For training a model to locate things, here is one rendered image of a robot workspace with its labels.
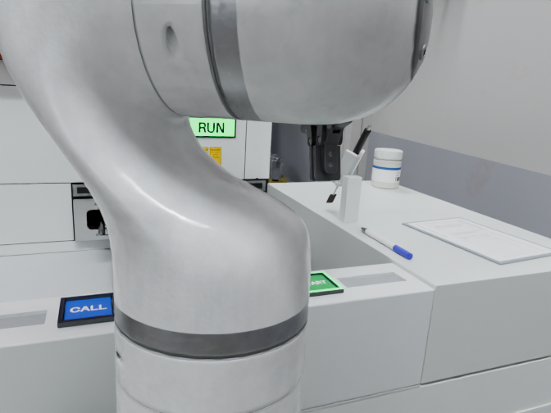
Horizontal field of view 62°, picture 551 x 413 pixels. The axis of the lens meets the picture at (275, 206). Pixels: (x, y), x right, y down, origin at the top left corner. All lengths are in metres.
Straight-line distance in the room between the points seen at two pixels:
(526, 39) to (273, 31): 2.31
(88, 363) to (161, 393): 0.24
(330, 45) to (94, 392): 0.41
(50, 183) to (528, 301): 0.91
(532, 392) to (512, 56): 1.91
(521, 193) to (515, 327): 1.65
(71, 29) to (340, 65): 0.13
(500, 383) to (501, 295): 0.15
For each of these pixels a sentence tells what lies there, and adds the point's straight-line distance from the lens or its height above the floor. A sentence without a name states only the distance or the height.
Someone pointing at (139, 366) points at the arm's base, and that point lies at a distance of 0.27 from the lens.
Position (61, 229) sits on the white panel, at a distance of 1.10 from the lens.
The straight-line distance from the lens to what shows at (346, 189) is 0.83.
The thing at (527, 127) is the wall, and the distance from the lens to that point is 2.40.
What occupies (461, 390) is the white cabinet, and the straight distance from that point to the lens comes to 0.75.
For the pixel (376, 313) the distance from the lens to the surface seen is 0.59.
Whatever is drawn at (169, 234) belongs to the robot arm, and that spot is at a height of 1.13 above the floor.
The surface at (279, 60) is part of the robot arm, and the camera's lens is 0.21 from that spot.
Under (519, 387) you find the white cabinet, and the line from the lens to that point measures 0.84.
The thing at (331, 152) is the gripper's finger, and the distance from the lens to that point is 0.52.
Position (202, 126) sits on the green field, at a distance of 1.08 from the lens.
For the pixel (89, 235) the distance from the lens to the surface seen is 1.09.
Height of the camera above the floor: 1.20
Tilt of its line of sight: 15 degrees down
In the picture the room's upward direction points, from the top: 3 degrees clockwise
